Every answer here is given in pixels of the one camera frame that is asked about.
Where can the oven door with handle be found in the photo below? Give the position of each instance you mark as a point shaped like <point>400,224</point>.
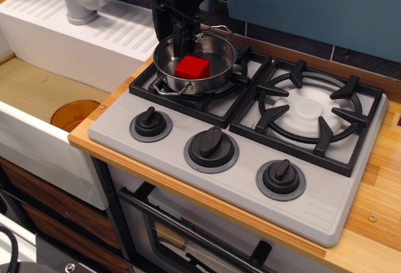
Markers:
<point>182,237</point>

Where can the black left burner grate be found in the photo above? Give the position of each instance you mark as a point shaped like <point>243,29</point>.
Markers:
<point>217,108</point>

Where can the black right burner grate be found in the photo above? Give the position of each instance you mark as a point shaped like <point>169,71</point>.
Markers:
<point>318,117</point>

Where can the black left stove knob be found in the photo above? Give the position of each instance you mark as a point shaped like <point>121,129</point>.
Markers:
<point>150,126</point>

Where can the black braided cable foreground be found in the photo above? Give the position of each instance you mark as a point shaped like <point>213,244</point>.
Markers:
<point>13,263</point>

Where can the stainless steel pan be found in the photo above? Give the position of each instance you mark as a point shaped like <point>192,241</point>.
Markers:
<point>219,50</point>

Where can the black middle stove knob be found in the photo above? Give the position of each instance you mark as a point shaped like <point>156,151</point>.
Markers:
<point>211,151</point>

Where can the black stove knob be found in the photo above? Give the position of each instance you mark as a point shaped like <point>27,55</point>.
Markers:
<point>281,180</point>
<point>150,126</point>
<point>211,151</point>

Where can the black burner grate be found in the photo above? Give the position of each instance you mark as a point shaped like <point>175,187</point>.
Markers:
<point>318,117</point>
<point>217,108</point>

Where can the wooden drawer fronts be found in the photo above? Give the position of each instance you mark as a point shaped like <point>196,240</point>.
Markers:
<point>70,223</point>

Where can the white toy sink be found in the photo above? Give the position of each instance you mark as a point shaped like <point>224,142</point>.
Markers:
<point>46,62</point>

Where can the grey toy stove top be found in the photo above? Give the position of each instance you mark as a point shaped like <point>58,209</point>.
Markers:
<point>318,214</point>

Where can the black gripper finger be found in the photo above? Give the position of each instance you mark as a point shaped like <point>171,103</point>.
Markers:
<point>183,40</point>
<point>162,23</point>

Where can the black right stove knob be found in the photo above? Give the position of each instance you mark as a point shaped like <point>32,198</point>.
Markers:
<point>281,180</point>

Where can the red cube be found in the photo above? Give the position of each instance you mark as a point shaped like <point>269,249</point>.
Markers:
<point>192,68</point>

